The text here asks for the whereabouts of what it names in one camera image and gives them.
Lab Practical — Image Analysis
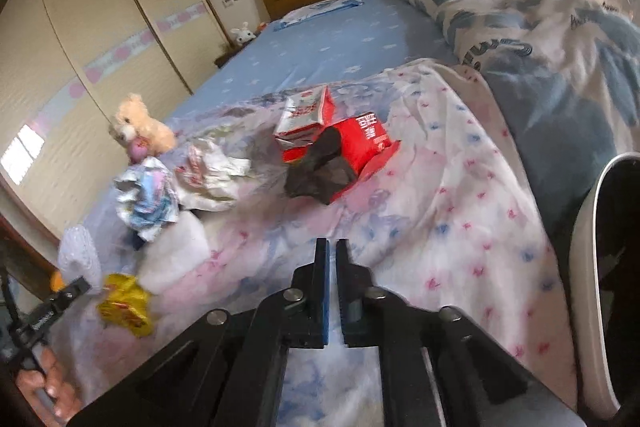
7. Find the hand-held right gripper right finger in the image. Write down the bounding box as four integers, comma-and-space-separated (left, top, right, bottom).
336, 238, 531, 427

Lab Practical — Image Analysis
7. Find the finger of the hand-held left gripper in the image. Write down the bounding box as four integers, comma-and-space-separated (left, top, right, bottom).
47, 277, 92, 313

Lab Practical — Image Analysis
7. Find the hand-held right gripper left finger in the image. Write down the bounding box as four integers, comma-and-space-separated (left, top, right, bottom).
65, 238, 331, 427

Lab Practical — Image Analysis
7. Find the yellow snack wrapper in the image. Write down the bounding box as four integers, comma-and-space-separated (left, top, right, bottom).
96, 273, 153, 338

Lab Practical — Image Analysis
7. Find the white red-printed paper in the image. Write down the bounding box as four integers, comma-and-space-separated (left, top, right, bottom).
174, 139, 251, 212

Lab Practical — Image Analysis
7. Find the red and white carton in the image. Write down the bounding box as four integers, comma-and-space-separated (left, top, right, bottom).
273, 85, 335, 146

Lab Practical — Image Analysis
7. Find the person's left hand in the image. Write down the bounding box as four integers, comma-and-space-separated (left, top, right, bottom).
17, 341, 83, 423

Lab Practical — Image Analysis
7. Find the floral quilt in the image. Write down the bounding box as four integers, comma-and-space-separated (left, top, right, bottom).
50, 57, 581, 427

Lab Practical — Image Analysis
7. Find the crumpled black plastic bag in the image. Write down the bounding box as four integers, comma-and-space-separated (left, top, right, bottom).
284, 127, 358, 206

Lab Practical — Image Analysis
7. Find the crumpled colourful plastic wrapper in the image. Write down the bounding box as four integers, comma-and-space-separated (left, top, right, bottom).
112, 156, 180, 242

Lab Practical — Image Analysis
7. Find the flattened red carton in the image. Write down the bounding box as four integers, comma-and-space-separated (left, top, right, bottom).
281, 113, 402, 202

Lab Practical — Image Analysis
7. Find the beige teddy bear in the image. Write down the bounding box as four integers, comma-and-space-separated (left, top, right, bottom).
109, 93, 177, 160

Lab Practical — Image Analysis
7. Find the blue bed sheet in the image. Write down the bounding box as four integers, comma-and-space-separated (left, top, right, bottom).
165, 0, 461, 128

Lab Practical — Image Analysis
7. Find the beige sliding-door wardrobe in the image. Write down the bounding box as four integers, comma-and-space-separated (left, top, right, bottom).
0, 0, 228, 238

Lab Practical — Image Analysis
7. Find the white bunny plush toy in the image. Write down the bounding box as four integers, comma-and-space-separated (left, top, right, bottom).
230, 22, 257, 46

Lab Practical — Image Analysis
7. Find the blue and white pillow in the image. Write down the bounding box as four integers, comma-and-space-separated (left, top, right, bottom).
274, 0, 364, 32

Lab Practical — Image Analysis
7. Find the blue and white patterned duvet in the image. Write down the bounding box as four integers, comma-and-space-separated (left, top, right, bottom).
390, 0, 640, 253

